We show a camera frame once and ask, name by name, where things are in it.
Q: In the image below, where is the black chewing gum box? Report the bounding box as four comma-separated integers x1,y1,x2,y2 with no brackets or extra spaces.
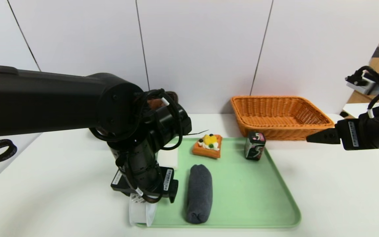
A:
244,132,266,161

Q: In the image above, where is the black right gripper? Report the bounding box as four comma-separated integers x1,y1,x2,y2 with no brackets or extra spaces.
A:
306,112,379,151

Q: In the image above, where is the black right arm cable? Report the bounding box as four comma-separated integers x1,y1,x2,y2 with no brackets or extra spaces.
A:
357,66,379,119

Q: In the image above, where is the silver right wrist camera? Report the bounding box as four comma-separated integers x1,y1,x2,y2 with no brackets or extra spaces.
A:
345,71,379,96

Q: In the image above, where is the orange wicker basket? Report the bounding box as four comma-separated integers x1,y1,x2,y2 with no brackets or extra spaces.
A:
231,96,335,141

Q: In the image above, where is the white soap bar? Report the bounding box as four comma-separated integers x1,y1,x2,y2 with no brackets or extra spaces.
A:
158,147,179,171

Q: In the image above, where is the dark grey towel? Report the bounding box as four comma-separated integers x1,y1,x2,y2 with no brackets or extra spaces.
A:
186,164,214,224

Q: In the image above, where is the white side table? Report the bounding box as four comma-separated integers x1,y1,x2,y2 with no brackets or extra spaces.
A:
341,103,374,119

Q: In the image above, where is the orange waffle with fruit topping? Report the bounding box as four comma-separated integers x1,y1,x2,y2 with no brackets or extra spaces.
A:
192,134,223,159

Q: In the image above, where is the light green plastic tray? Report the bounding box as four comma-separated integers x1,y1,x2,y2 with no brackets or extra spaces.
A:
136,137,302,228

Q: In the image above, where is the brown towel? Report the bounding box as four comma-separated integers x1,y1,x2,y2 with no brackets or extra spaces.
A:
147,95,168,110

